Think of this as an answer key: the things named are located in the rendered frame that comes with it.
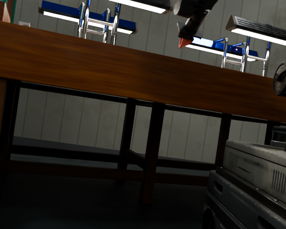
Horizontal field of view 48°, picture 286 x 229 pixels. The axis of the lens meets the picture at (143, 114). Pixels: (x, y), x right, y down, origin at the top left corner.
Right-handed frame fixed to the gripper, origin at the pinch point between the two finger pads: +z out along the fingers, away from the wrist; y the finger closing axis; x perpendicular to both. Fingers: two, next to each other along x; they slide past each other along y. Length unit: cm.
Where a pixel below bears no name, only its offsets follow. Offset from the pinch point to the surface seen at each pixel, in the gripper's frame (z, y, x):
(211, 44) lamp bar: 44, -57, -70
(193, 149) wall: 191, -122, -79
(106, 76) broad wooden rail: 5.9, 30.5, 20.4
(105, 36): 42, 21, -49
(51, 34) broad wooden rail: -1, 52, 12
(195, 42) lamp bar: 45, -44, -67
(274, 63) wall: 105, -195, -152
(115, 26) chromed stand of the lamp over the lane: 23.4, 20.7, -33.9
